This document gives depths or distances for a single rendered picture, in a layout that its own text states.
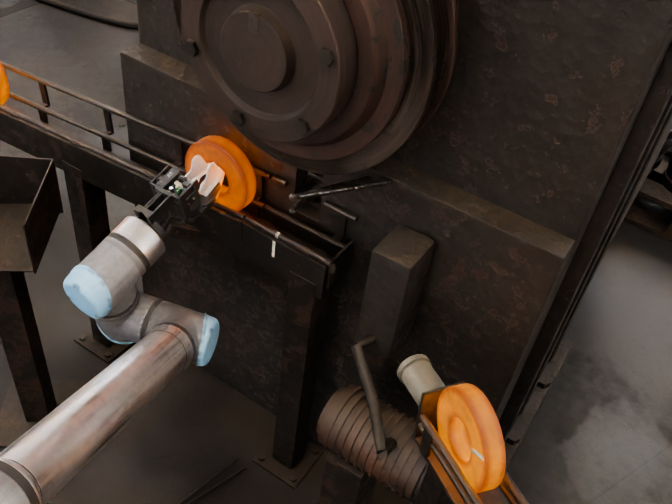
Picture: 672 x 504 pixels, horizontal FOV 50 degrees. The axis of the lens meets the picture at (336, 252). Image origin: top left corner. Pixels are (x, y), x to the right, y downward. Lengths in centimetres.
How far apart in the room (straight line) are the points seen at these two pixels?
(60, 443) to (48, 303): 127
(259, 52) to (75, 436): 57
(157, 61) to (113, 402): 73
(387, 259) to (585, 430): 108
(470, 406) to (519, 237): 30
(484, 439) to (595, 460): 107
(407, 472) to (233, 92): 69
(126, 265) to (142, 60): 47
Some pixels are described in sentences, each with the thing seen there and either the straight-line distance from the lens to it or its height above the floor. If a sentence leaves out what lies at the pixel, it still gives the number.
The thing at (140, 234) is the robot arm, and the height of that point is 76.
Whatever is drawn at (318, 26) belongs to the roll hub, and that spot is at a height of 119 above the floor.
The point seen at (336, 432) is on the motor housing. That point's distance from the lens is 132.
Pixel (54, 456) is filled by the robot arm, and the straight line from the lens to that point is 99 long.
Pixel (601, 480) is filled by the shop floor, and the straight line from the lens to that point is 206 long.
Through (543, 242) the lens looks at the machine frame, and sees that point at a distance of 120.
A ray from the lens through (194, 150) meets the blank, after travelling 142.
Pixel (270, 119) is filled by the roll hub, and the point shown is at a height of 102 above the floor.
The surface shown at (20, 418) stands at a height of 1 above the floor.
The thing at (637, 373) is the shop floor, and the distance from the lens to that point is 235.
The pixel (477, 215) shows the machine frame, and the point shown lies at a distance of 121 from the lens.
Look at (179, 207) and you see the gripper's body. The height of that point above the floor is 77.
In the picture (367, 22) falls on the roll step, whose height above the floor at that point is 119.
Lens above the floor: 160
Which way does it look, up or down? 42 degrees down
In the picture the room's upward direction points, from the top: 9 degrees clockwise
